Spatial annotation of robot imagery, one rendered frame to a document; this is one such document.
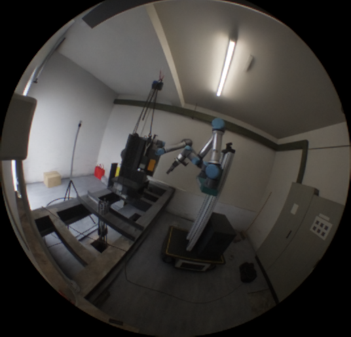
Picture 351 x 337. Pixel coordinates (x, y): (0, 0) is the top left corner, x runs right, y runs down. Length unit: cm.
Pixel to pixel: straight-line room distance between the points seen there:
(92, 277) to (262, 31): 232
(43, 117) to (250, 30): 355
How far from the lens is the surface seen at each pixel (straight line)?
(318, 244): 206
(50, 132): 317
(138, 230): 127
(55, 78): 319
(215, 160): 96
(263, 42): 150
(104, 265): 98
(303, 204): 226
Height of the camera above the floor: 154
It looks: 4 degrees down
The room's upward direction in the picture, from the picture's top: 18 degrees clockwise
